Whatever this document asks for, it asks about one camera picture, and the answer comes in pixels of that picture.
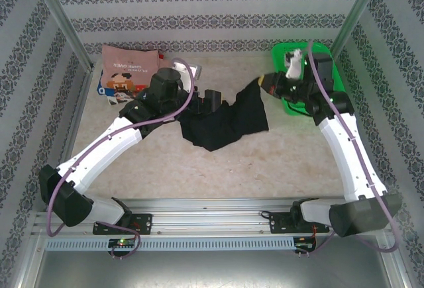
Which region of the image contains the black t-shirt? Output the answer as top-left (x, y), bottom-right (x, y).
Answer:
top-left (178, 81), bottom-right (269, 152)

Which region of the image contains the green plastic basket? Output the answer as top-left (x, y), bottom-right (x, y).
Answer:
top-left (270, 42), bottom-right (348, 117)

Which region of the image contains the pink folded printed t-shirt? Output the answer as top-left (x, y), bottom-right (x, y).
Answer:
top-left (101, 44), bottom-right (163, 93)

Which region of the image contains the blue folded printed t-shirt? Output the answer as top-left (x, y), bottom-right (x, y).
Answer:
top-left (95, 71), bottom-right (146, 105)

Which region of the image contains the grey metal sheet panel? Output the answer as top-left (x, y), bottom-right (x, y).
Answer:
top-left (19, 248), bottom-right (408, 288)

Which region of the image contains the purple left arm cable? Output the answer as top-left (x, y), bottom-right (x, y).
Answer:
top-left (46, 56), bottom-right (197, 260)

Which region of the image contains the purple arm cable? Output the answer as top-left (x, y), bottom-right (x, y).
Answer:
top-left (296, 40), bottom-right (400, 259)
top-left (46, 56), bottom-right (197, 260)

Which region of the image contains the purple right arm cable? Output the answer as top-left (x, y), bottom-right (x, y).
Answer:
top-left (296, 40), bottom-right (400, 259)

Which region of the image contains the aluminium side rail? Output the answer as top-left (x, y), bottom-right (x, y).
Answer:
top-left (56, 69), bottom-right (95, 183)

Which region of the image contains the aluminium frame post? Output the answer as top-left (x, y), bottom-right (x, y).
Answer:
top-left (26, 0), bottom-right (95, 72)
top-left (329, 0), bottom-right (387, 59)

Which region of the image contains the aluminium mounting rail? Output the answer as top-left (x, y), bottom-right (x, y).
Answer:
top-left (31, 197), bottom-right (390, 236)

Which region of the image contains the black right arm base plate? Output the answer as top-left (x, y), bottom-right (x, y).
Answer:
top-left (268, 211), bottom-right (331, 234)

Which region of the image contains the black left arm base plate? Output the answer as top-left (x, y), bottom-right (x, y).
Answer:
top-left (92, 213), bottom-right (153, 236)

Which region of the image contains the slotted grey cable duct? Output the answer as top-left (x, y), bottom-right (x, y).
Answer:
top-left (44, 236), bottom-right (295, 252)

